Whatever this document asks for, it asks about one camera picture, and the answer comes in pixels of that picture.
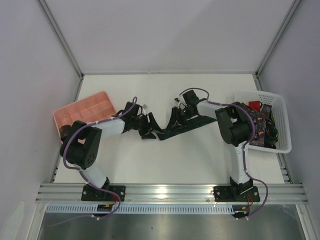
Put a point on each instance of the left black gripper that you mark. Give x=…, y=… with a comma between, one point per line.
x=144, y=125

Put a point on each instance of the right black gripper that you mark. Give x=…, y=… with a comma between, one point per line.
x=178, y=116

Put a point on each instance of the dark green tie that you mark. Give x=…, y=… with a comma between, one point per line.
x=191, y=124

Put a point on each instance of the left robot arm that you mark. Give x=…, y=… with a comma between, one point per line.
x=81, y=143

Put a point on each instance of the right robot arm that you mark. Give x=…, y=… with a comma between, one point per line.
x=235, y=126

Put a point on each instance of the pink compartment tray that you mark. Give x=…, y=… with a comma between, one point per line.
x=93, y=108

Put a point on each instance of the red tie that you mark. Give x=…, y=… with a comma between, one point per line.
x=255, y=105

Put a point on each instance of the floral navy tie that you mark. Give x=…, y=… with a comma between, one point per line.
x=259, y=126

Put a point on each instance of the rolled dark brown tie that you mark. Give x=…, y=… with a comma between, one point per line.
x=64, y=132

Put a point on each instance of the brown patterned tie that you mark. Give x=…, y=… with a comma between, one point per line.
x=266, y=111

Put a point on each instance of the white plastic basket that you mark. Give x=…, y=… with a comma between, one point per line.
x=280, y=116

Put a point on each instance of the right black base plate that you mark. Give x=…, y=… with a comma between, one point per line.
x=227, y=193

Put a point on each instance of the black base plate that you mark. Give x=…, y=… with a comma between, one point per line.
x=90, y=194
x=227, y=193

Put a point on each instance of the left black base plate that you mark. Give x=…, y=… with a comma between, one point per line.
x=90, y=194

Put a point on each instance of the white slotted cable duct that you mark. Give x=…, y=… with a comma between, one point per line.
x=202, y=209

